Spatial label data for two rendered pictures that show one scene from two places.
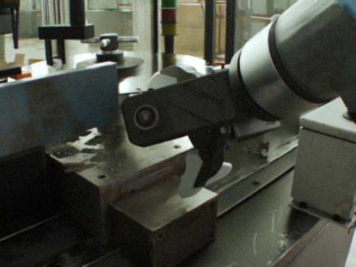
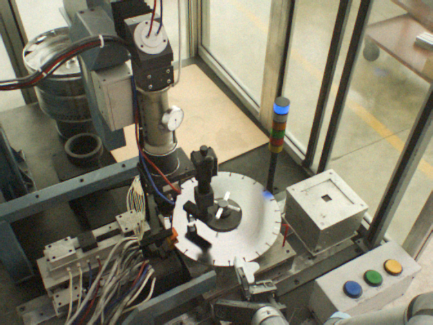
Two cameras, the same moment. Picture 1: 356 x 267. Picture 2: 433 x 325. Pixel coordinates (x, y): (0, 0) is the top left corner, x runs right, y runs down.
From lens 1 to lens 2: 0.96 m
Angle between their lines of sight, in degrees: 29
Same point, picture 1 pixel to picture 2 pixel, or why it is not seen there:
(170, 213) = not seen: hidden behind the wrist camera
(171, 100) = (230, 311)
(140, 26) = (267, 83)
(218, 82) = (248, 311)
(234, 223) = not seen: hidden behind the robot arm
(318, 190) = (319, 312)
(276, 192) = (305, 292)
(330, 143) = (325, 300)
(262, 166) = (307, 267)
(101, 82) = (208, 282)
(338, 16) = not seen: outside the picture
